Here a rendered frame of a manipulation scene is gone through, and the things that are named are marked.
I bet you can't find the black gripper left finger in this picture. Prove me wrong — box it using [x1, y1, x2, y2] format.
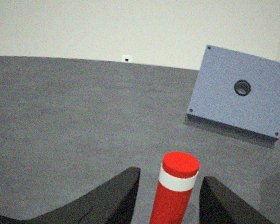
[0, 167, 141, 224]

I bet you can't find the red peg with white band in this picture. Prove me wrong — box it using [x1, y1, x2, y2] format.
[149, 151, 200, 224]

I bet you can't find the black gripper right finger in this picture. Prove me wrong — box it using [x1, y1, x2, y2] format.
[199, 176, 273, 224]

